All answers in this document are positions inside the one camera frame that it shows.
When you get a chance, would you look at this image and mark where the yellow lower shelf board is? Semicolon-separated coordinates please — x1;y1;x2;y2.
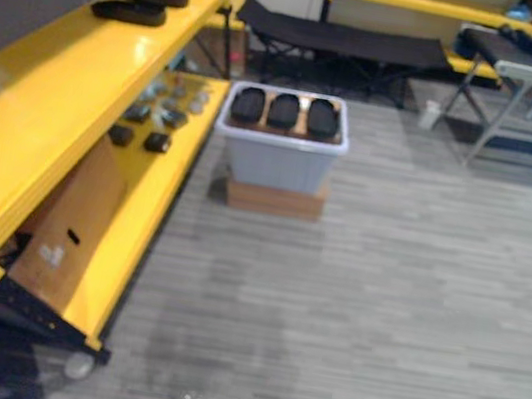
0;50;233;365

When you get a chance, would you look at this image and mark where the small black block part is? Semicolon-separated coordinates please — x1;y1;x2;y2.
142;130;174;157
106;123;137;149

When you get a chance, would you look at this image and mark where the shelf caster wheel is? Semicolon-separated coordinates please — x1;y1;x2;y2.
62;349;97;383

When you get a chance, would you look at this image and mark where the grey plastic storage bin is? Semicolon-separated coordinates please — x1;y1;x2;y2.
205;76;358;201

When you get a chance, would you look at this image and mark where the yellow upper shelf board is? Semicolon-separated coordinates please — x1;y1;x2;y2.
0;0;229;309

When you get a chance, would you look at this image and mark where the yellow background shelf board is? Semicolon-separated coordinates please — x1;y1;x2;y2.
325;0;532;38

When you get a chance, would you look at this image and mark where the tall brown cardboard box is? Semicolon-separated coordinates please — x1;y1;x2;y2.
3;123;137;303

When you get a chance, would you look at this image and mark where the flat cardboard box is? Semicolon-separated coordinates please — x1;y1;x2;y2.
221;171;331;225

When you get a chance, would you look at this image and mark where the brown cardboard box with pink mark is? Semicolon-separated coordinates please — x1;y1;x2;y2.
183;20;251;81

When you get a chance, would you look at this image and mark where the black top folding table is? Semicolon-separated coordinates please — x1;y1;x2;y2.
431;23;532;147

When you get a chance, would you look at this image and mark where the black shelf frame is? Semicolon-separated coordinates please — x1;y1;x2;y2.
0;231;128;366

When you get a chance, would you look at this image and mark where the black folding cot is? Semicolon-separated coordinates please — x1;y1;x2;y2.
226;0;457;113

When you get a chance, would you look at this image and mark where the small dark bagged part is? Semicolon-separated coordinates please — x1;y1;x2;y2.
121;101;153;126
157;107;191;130

